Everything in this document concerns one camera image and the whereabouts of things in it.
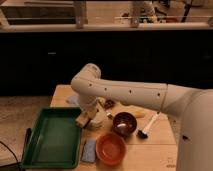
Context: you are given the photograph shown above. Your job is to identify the light blue cloth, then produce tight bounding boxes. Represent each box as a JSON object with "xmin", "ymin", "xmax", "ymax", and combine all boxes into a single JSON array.
[{"xmin": 66, "ymin": 95, "xmax": 79, "ymax": 107}]

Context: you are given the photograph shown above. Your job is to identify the small brown object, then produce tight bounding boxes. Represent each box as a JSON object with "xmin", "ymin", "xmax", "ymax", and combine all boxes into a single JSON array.
[{"xmin": 104, "ymin": 99, "xmax": 115, "ymax": 109}]

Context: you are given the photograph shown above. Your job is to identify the yellow banana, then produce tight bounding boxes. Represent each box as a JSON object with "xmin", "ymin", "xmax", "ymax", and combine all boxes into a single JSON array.
[{"xmin": 114, "ymin": 106, "xmax": 146, "ymax": 118}]

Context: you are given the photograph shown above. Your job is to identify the black cable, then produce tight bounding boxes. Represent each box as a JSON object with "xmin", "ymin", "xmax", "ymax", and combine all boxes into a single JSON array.
[{"xmin": 0, "ymin": 140, "xmax": 24, "ymax": 171}]

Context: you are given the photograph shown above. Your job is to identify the white cup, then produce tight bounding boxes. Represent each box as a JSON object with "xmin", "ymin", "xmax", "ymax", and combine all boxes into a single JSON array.
[{"xmin": 88, "ymin": 107, "xmax": 106, "ymax": 129}]

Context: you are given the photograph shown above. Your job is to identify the blue grey eraser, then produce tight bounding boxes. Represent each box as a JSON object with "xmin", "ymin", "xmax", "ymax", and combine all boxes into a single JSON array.
[{"xmin": 82, "ymin": 139, "xmax": 96, "ymax": 163}]

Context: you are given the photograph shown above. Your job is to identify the dark brown bowl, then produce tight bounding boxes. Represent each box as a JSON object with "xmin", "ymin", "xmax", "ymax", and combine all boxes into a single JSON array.
[{"xmin": 112, "ymin": 112, "xmax": 137, "ymax": 137}]

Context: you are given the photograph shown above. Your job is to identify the white handled black brush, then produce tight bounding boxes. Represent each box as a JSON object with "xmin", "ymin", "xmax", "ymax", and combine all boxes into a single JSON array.
[{"xmin": 137, "ymin": 112, "xmax": 160, "ymax": 139}]

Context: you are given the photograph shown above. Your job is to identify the orange bowl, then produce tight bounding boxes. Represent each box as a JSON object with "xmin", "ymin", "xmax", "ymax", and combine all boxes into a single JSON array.
[{"xmin": 96, "ymin": 133, "xmax": 126, "ymax": 166}]

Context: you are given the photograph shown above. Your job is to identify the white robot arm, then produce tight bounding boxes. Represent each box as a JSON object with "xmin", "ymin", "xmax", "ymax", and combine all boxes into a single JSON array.
[{"xmin": 71, "ymin": 63, "xmax": 213, "ymax": 171}]

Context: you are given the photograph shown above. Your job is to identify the black marker pen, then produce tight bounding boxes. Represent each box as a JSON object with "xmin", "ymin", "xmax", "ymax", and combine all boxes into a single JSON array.
[{"xmin": 22, "ymin": 128, "xmax": 32, "ymax": 160}]

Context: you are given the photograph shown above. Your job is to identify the green plastic tray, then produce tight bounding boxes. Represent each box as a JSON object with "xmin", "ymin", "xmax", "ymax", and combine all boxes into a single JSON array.
[{"xmin": 21, "ymin": 107, "xmax": 82, "ymax": 169}]

